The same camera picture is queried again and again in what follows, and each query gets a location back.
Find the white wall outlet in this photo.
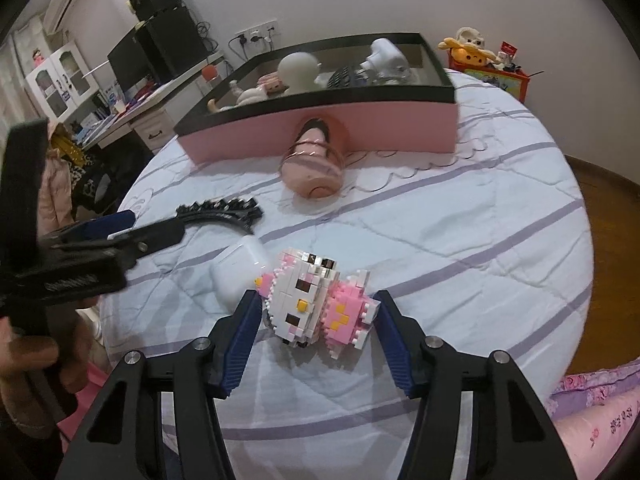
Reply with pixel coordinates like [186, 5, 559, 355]
[234, 20, 279, 47]

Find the pink block cat figure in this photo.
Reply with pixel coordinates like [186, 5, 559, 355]
[254, 248, 384, 357]

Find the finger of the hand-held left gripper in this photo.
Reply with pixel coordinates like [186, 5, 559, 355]
[107, 219, 186, 266]
[59, 209, 137, 242]

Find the pink printed blanket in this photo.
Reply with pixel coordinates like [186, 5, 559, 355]
[546, 357, 640, 480]

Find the pile of clothes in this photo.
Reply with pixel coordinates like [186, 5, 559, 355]
[39, 121, 151, 223]

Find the white dog figurine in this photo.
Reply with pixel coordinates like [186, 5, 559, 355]
[277, 52, 321, 96]

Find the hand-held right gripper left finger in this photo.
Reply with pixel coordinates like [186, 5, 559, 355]
[55, 290, 263, 480]

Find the white desk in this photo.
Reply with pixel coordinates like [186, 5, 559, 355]
[80, 54, 227, 154]

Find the yellow plush toy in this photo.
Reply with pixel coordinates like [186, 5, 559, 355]
[438, 36, 497, 66]

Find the white earbuds case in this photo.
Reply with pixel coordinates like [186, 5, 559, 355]
[209, 236, 272, 309]

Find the red toy box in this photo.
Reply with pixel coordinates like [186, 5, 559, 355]
[446, 61, 532, 106]

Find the rose gold cup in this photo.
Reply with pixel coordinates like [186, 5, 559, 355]
[277, 117, 349, 202]

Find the small doll figurine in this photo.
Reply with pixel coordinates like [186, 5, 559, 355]
[207, 79, 269, 111]

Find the white plug adapter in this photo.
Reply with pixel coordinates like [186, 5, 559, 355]
[359, 37, 412, 84]

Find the white glass-door cabinet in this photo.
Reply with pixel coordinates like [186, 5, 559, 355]
[24, 41, 102, 122]

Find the black computer monitor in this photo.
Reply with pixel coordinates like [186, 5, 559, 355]
[107, 29, 152, 92]

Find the black beaded headband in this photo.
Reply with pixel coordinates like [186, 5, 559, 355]
[175, 198, 264, 234]

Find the pink box with black rim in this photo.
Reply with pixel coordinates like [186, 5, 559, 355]
[173, 32, 460, 166]

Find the person's left hand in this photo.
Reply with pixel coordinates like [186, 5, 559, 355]
[0, 299, 97, 433]

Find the white skull plush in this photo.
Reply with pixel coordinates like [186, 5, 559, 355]
[457, 26, 488, 51]

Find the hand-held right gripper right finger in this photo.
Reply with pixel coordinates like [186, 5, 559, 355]
[374, 290, 563, 480]

